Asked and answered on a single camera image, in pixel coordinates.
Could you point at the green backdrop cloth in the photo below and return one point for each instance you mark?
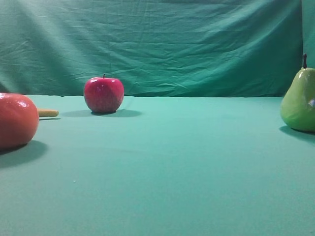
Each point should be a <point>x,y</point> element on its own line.
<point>185,48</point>

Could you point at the red apple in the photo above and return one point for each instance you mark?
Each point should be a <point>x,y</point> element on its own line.
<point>103,95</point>

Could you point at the green table cloth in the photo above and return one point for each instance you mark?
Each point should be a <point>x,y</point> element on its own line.
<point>161,166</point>

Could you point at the yellow banana tip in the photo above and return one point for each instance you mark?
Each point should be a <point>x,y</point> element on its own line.
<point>47,113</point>

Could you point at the orange round fruit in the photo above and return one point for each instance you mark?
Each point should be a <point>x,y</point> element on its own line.
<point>19,120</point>

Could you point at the green pear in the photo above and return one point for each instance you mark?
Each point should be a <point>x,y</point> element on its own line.
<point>297,108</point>

